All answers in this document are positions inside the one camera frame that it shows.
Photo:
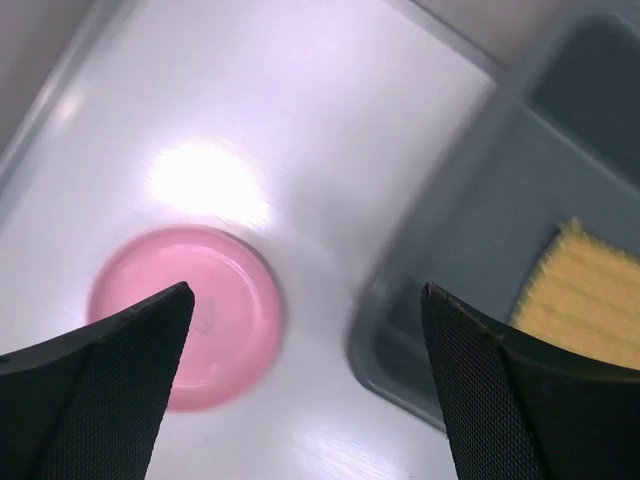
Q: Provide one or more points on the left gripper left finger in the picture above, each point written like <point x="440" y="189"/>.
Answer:
<point x="88" y="404"/>

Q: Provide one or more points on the yellow bamboo mat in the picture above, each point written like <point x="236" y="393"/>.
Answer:
<point x="583" y="296"/>

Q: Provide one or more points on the aluminium table edge rail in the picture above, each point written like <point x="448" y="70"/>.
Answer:
<point x="32" y="81"/>

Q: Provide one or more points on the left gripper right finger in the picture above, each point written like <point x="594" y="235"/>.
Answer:
<point x="515" y="407"/>

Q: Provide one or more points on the grey plastic bin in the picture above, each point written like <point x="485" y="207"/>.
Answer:
<point x="558" y="139"/>

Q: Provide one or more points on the pink plastic plate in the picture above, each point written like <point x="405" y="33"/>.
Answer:
<point x="238" y="318"/>

